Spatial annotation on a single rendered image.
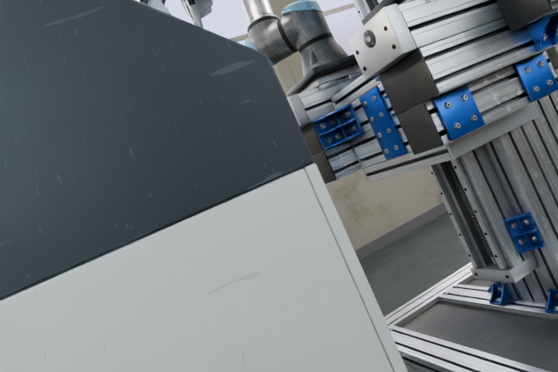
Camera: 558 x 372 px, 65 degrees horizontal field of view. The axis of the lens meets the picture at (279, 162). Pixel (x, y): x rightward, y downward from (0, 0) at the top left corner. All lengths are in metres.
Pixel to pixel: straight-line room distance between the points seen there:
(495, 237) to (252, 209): 0.78
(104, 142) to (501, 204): 0.96
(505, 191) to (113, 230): 0.96
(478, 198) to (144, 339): 0.88
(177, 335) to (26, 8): 0.43
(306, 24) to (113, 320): 1.04
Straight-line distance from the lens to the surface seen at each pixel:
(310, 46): 1.37
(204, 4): 1.14
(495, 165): 1.23
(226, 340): 0.58
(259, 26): 1.45
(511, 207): 1.25
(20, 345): 0.60
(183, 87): 0.58
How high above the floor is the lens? 0.79
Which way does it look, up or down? 2 degrees up
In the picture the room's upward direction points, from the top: 24 degrees counter-clockwise
